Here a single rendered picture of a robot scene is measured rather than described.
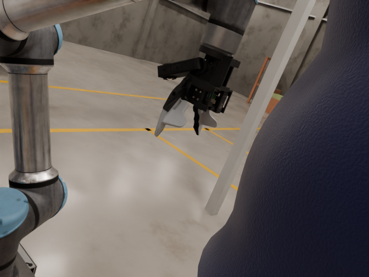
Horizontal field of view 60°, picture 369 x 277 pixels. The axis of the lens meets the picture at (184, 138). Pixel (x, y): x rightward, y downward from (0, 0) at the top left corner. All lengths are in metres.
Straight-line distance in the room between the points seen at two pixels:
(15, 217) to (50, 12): 0.42
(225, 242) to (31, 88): 0.68
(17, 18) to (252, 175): 0.55
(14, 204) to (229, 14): 0.60
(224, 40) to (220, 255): 0.49
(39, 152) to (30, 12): 0.35
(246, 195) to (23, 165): 0.73
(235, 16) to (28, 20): 0.37
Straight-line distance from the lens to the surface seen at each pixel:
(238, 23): 0.64
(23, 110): 0.82
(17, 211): 0.78
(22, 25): 0.66
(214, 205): 3.67
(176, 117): 0.63
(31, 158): 0.85
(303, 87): 0.18
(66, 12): 0.61
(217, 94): 0.65
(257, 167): 0.17
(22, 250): 1.17
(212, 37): 0.63
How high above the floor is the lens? 1.73
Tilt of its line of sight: 17 degrees down
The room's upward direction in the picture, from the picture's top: 21 degrees clockwise
